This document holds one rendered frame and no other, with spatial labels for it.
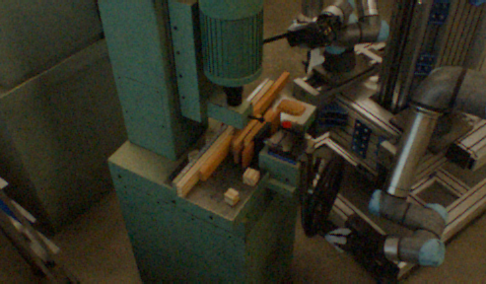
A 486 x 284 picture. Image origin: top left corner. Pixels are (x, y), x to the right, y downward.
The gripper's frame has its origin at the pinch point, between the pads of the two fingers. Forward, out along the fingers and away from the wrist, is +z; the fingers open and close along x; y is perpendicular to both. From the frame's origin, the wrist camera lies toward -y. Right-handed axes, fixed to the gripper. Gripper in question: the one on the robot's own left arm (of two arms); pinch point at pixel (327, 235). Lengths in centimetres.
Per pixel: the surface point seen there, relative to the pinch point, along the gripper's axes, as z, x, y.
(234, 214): 14.5, -15.6, -24.3
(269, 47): 150, 182, 23
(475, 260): -6, 71, 97
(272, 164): 12.1, 5.3, -25.3
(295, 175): 5.5, 5.3, -20.8
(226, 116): 24.2, 9.0, -42.2
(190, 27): 16, 8, -74
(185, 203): 29.4, -18.3, -30.2
